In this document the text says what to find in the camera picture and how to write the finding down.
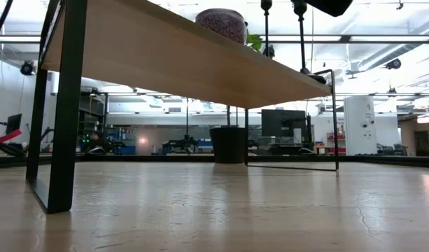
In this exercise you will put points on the black candle stick holder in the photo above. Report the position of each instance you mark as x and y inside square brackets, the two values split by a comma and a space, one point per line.
[300, 7]
[266, 4]

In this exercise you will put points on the tealight candle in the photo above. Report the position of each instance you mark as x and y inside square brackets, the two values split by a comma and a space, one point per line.
[223, 24]

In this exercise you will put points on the black background robot arm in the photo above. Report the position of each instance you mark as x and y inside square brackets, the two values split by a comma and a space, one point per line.
[181, 143]

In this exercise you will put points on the white pillar cabinet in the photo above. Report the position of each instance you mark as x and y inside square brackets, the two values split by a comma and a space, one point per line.
[359, 140]

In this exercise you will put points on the wooden shelf with black legs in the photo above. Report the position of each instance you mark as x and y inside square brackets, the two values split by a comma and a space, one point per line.
[147, 52]

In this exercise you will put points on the blue storage bins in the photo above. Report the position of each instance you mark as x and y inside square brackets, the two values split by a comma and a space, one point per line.
[125, 150]

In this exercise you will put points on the black diagonal strut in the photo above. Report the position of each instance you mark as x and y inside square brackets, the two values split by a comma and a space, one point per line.
[0, 22]

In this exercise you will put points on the small black monitor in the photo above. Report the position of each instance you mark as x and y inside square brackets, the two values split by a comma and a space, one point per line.
[14, 120]

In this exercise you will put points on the red bar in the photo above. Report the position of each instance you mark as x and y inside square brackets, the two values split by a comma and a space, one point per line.
[9, 136]

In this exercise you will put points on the black ceiling camera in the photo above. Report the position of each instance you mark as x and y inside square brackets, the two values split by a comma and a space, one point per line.
[394, 63]
[27, 68]

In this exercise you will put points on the black metal table frame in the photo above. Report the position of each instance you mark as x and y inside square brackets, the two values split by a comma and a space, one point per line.
[130, 158]

